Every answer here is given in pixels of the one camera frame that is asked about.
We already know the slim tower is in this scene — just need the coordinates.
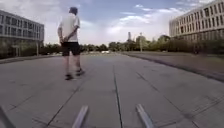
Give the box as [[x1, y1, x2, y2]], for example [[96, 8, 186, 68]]
[[127, 31, 132, 43]]

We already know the grey building with window rows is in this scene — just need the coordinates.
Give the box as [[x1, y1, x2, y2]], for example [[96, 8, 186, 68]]
[[0, 9, 46, 58]]

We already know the robot's own part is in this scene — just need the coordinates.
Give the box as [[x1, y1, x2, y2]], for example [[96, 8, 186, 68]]
[[71, 105, 90, 128], [135, 103, 155, 128]]

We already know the grey slab paved plaza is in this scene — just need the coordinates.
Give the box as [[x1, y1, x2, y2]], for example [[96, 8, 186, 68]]
[[0, 52, 224, 128]]

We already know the pale building with window rows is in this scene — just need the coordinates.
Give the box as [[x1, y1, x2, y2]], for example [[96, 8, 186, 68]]
[[168, 0, 224, 43]]

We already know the dark ground strip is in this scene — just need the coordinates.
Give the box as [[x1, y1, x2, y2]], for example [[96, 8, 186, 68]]
[[120, 50, 224, 83]]

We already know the person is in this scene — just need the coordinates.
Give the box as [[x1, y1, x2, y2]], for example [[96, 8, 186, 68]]
[[57, 6, 86, 81]]

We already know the row of trees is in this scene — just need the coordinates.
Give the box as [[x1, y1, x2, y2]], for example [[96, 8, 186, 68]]
[[39, 34, 224, 56]]

